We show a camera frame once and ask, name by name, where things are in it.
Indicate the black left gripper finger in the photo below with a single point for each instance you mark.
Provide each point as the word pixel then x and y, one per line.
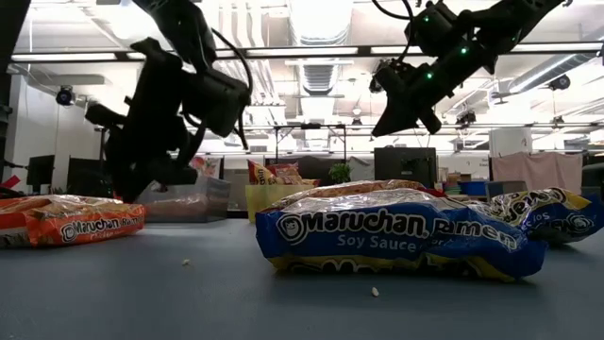
pixel 122 170
pixel 144 172

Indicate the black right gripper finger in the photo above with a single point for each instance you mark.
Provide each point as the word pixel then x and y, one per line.
pixel 390 108
pixel 401 120

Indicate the orange Maruchan ramen pack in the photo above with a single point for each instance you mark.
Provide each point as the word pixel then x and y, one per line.
pixel 174 208
pixel 207 166
pixel 71 226

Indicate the silver blue Maruchan ramen pack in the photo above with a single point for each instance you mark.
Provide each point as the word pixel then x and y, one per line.
pixel 377 236

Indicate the blue yellow Maruchan ramen pack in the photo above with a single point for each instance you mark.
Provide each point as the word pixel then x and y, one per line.
pixel 557 212

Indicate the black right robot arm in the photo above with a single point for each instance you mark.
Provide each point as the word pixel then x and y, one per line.
pixel 495 23

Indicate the black background monitor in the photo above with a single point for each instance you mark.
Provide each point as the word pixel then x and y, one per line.
pixel 40 172
pixel 85 177
pixel 406 165

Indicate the black ceiling track light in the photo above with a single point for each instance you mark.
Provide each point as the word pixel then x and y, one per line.
pixel 466 118

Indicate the grey plastic bin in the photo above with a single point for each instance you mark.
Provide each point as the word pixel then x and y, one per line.
pixel 217 203

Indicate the green background potted plant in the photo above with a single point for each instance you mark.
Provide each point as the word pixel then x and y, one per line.
pixel 340 173

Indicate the black ceiling spotlight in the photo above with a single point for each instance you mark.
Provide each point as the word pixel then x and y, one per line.
pixel 65 96

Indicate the blue storage box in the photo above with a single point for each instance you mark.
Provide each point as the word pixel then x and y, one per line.
pixel 474 188

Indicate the white cabinet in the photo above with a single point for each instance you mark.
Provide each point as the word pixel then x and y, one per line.
pixel 509 141

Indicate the red background object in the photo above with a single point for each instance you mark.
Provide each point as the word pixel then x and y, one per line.
pixel 9 182

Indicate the yellow plastic bin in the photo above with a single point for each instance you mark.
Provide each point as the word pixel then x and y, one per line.
pixel 264 203

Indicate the grey chair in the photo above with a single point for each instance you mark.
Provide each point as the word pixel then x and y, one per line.
pixel 507 188

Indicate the blue table mat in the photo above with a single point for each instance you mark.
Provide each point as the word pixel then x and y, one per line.
pixel 141 302

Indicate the black ceiling speaker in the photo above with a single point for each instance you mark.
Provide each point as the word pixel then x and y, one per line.
pixel 560 82

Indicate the pink hanging cloth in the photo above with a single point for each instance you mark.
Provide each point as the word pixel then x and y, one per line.
pixel 538 172

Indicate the white noodle crumb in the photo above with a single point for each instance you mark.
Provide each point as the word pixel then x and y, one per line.
pixel 375 292

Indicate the silver ventilation duct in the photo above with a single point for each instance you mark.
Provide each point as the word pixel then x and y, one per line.
pixel 547 71

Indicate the black aluminium table frame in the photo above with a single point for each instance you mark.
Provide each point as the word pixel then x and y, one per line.
pixel 11 47

